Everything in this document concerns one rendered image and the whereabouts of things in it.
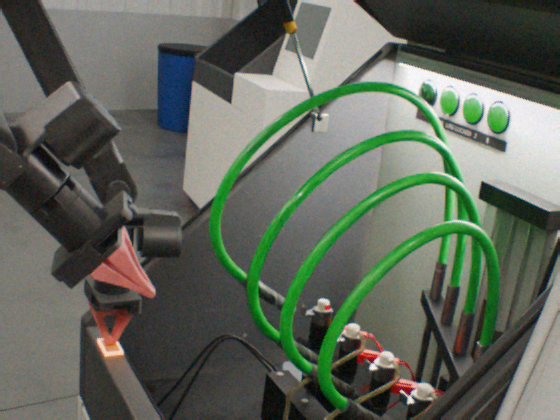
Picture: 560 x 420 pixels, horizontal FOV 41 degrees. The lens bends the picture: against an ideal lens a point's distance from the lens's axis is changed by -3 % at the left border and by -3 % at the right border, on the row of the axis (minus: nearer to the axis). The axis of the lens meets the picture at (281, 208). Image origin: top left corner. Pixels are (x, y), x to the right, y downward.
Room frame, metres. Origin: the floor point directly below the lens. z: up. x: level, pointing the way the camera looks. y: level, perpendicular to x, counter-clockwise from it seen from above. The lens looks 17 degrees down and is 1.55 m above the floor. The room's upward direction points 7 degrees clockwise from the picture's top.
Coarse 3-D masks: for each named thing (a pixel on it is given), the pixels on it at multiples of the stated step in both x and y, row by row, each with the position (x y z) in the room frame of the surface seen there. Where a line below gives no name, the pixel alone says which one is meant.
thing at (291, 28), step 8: (280, 0) 1.28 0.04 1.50; (280, 8) 1.29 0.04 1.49; (288, 8) 1.29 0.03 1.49; (288, 16) 1.29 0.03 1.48; (288, 24) 1.29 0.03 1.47; (288, 32) 1.29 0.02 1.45; (296, 40) 1.30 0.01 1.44; (296, 48) 1.30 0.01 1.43; (304, 64) 1.31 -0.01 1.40; (304, 72) 1.31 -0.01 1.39; (312, 88) 1.32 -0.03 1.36; (312, 96) 1.32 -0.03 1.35; (320, 120) 1.32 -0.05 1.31; (320, 128) 1.33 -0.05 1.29
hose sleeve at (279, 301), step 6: (240, 282) 0.93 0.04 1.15; (246, 282) 0.92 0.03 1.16; (246, 288) 0.93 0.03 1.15; (258, 288) 0.93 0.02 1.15; (264, 288) 0.94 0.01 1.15; (270, 288) 0.95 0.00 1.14; (258, 294) 0.94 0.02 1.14; (264, 294) 0.94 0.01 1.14; (270, 294) 0.94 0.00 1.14; (276, 294) 0.95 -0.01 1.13; (264, 300) 0.94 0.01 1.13; (270, 300) 0.94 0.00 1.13; (276, 300) 0.95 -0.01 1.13; (282, 300) 0.95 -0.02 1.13; (276, 306) 0.95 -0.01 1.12; (282, 306) 0.95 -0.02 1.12
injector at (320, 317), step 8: (320, 312) 0.98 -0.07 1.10; (328, 312) 0.98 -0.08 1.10; (312, 320) 0.98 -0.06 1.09; (320, 320) 0.98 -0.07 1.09; (328, 320) 0.98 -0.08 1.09; (312, 328) 0.98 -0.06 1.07; (320, 328) 0.98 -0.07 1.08; (312, 336) 0.98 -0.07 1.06; (320, 336) 0.98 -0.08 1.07; (304, 344) 0.97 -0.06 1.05; (312, 344) 0.98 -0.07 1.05; (320, 344) 0.98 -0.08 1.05; (312, 384) 0.98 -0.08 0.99; (312, 392) 0.98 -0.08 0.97
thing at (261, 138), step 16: (320, 96) 0.96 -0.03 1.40; (336, 96) 0.97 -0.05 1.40; (400, 96) 1.02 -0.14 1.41; (416, 96) 1.03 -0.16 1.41; (288, 112) 0.94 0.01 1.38; (304, 112) 0.95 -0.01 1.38; (432, 112) 1.05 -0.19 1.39; (272, 128) 0.93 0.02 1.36; (256, 144) 0.92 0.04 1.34; (448, 144) 1.06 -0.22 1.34; (240, 160) 0.91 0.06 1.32; (224, 176) 0.91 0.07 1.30; (224, 192) 0.91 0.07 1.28; (448, 192) 1.07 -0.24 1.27; (448, 208) 1.08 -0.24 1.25; (448, 240) 1.08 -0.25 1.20; (224, 256) 0.91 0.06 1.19; (240, 272) 0.92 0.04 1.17
